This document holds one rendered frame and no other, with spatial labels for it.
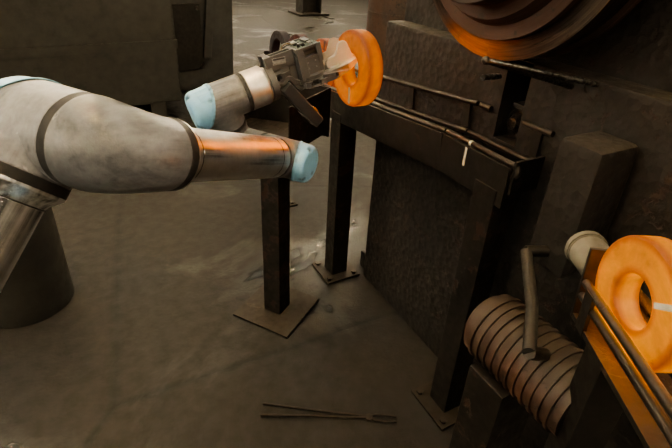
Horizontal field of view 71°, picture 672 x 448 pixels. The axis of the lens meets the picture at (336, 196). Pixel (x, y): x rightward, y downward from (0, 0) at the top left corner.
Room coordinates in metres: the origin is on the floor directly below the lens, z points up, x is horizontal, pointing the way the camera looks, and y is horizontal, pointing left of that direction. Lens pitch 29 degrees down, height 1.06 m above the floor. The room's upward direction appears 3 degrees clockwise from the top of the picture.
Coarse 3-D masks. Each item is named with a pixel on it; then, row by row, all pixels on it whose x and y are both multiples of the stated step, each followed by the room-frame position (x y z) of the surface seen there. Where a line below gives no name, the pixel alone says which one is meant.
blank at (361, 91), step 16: (352, 32) 0.99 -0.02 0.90; (368, 32) 0.99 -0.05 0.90; (352, 48) 0.99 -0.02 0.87; (368, 48) 0.94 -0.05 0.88; (368, 64) 0.93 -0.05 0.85; (336, 80) 1.03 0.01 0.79; (352, 80) 1.01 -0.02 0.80; (368, 80) 0.92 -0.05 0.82; (352, 96) 0.97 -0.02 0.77; (368, 96) 0.94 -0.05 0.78
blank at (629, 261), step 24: (624, 240) 0.48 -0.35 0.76; (648, 240) 0.45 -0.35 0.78; (600, 264) 0.51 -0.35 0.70; (624, 264) 0.47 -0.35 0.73; (648, 264) 0.43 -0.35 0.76; (600, 288) 0.49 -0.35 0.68; (624, 288) 0.47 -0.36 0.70; (624, 312) 0.45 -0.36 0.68; (648, 336) 0.39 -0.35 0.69; (648, 360) 0.38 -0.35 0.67
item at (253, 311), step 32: (320, 96) 1.16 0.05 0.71; (256, 128) 1.22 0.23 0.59; (288, 128) 1.03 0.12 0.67; (320, 128) 1.17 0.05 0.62; (288, 192) 1.18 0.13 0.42; (288, 224) 1.18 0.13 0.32; (288, 256) 1.18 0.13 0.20; (288, 288) 1.18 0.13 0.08; (256, 320) 1.10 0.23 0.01; (288, 320) 1.11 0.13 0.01
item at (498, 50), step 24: (600, 0) 0.73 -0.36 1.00; (624, 0) 0.75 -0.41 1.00; (456, 24) 0.98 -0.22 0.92; (552, 24) 0.79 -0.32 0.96; (576, 24) 0.75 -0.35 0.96; (600, 24) 0.78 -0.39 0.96; (480, 48) 0.91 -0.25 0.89; (504, 48) 0.86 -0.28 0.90; (528, 48) 0.82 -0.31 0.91; (552, 48) 0.78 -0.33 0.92
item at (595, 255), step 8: (592, 248) 0.52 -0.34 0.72; (600, 248) 0.52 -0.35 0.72; (592, 256) 0.52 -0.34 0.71; (600, 256) 0.52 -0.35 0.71; (592, 264) 0.52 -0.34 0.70; (584, 272) 0.52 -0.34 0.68; (592, 272) 0.51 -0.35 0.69; (592, 280) 0.51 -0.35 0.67; (576, 296) 0.51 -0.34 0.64; (576, 304) 0.51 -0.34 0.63; (576, 312) 0.51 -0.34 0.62
